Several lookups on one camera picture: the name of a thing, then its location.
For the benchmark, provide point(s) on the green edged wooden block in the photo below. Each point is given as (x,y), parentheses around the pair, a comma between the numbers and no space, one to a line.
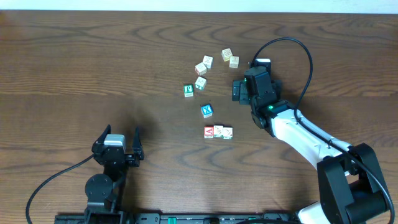
(201,83)

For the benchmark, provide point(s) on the engraved number wooden block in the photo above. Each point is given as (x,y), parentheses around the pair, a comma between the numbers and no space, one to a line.
(218,131)

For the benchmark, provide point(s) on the tan engraved wooden block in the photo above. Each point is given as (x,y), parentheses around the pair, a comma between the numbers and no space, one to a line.
(226,54)

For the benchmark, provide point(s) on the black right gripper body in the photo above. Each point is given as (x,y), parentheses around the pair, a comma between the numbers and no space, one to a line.
(245,97)

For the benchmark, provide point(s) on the blue X wooden block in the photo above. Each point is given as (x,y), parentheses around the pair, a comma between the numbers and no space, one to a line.
(207,111)

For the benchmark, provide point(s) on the green letter wooden block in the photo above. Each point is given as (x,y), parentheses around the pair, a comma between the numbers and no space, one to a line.
(188,90)

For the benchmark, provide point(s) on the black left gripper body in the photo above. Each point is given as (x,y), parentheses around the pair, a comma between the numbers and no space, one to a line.
(128,161)

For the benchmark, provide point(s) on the plain engraved wooden block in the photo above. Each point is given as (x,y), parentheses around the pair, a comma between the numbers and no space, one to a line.
(207,61)

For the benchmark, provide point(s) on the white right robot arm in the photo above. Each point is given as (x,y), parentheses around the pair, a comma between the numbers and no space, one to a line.
(351,185)

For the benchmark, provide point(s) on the red A wooden block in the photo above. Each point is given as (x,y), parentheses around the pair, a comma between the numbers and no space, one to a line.
(208,132)

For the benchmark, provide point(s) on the red M wooden block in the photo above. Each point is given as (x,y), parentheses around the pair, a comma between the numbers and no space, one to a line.
(200,69)

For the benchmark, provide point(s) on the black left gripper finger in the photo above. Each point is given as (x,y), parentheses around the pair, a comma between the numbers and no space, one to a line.
(137,146)
(100,141)

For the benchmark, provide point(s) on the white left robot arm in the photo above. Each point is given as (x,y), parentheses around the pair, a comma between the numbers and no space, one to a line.
(104,191)

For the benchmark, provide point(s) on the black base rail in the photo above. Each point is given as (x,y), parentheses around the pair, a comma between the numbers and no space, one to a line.
(156,218)

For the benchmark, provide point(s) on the pale engraved wooden block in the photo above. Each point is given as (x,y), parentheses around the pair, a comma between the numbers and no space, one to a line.
(233,62)

